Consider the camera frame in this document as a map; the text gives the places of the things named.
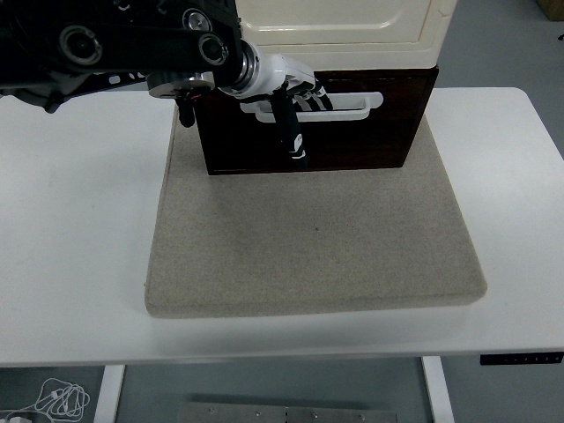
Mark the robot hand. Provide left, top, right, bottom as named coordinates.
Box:
left=224, top=50, right=334, bottom=168

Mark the white drawer handle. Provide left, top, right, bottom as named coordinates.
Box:
left=240, top=91, right=385, bottom=123

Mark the dark wooden drawer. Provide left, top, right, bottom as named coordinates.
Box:
left=198, top=74, right=432, bottom=172

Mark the cream plastic cabinet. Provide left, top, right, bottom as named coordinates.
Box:
left=235, top=0, right=459, bottom=71

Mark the dark wooden drawer housing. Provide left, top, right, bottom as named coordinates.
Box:
left=193, top=65, right=441, bottom=176

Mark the beige fabric mat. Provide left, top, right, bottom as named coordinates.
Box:
left=144, top=87, right=489, bottom=318

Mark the cardboard box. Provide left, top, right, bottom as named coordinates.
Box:
left=537, top=0, right=564, bottom=21

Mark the white table leg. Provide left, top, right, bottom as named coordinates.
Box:
left=420, top=355, right=456, bottom=423
left=93, top=364, right=127, bottom=423

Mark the black table control panel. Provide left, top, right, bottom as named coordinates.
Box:
left=479, top=352, right=564, bottom=367

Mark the white cable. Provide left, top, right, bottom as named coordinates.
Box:
left=21, top=377, right=92, bottom=419

